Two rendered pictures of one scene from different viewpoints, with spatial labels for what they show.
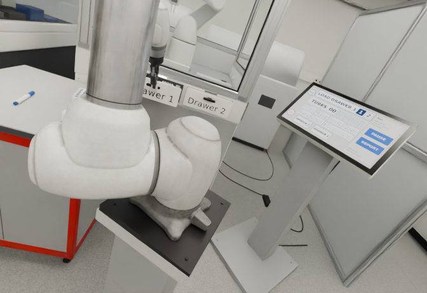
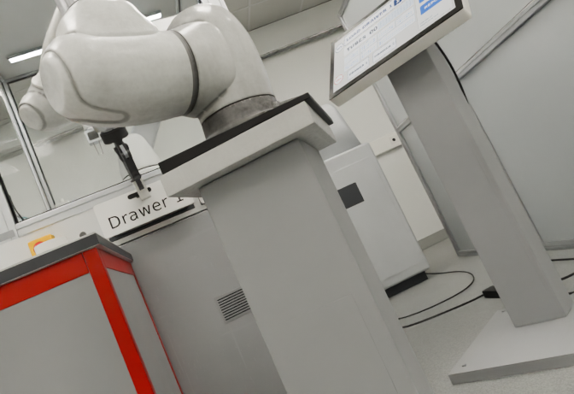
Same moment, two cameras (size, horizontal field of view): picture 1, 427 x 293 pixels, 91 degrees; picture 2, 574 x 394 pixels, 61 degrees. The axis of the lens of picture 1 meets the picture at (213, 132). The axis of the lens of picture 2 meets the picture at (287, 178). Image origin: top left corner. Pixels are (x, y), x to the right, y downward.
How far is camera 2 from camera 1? 0.83 m
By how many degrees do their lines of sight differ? 32
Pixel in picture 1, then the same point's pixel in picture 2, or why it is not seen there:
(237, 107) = not seen: hidden behind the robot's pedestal
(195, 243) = not seen: hidden behind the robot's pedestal
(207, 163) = (228, 19)
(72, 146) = (83, 25)
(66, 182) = (97, 51)
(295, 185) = (446, 146)
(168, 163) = (188, 30)
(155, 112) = (174, 252)
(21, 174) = (22, 376)
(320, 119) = (371, 46)
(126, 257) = (253, 238)
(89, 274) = not seen: outside the picture
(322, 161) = (429, 79)
